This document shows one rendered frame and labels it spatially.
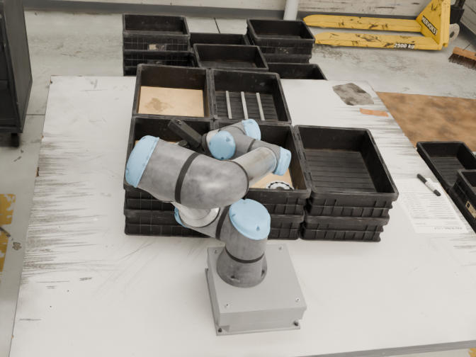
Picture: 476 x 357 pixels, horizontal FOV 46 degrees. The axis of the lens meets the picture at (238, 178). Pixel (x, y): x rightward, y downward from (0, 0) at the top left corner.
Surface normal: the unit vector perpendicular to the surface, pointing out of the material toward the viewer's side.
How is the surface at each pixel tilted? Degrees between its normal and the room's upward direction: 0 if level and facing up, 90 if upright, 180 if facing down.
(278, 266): 0
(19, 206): 0
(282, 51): 90
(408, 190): 0
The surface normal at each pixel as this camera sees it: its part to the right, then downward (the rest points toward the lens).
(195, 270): 0.12, -0.78
